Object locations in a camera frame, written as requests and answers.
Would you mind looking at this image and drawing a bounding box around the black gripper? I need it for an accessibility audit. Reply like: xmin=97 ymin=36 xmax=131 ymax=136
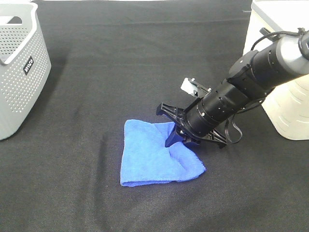
xmin=156 ymin=101 xmax=227 ymax=148

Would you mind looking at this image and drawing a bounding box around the blue microfiber towel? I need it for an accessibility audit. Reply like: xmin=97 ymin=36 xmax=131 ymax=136
xmin=120 ymin=119 xmax=206 ymax=187

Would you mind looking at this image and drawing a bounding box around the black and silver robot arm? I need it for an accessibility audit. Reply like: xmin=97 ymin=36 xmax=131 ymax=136
xmin=156 ymin=28 xmax=309 ymax=147

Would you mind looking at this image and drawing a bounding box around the cream plastic basket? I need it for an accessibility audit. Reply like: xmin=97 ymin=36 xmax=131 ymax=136
xmin=243 ymin=0 xmax=309 ymax=140

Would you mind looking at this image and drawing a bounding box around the grey perforated plastic basket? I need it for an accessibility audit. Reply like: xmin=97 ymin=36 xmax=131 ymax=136
xmin=0 ymin=0 xmax=51 ymax=140

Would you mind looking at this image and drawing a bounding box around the black cable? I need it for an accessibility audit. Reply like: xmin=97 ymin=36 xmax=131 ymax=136
xmin=223 ymin=115 xmax=243 ymax=144

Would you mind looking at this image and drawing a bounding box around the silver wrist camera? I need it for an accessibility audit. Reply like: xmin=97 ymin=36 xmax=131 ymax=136
xmin=181 ymin=77 xmax=211 ymax=98

